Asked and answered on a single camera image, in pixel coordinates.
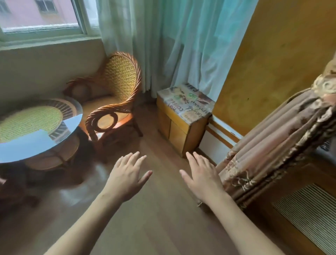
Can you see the rattan armchair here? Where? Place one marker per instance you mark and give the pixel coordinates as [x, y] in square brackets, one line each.
[120, 76]

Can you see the window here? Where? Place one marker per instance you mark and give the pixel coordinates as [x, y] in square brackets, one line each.
[39, 13]

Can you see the person's right hand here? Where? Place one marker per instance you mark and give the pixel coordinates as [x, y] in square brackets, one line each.
[207, 184]

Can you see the brown patterned curtain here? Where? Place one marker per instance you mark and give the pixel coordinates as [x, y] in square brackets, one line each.
[262, 147]

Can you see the person's left hand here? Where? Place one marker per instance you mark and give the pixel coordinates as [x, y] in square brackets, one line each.
[126, 178]

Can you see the pale sheer curtain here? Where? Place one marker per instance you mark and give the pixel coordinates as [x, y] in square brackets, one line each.
[183, 39]

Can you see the person's left forearm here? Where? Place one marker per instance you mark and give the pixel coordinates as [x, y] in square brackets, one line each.
[86, 226]

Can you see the wooden radiator cover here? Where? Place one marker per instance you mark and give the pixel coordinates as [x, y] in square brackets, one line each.
[302, 210]

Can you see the small wooden cabinet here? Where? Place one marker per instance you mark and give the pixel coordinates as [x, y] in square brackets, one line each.
[181, 134]

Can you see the person's right forearm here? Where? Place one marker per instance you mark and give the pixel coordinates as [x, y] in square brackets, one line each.
[241, 228]

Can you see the round glass rattan table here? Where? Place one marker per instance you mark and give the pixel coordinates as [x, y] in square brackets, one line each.
[31, 120]

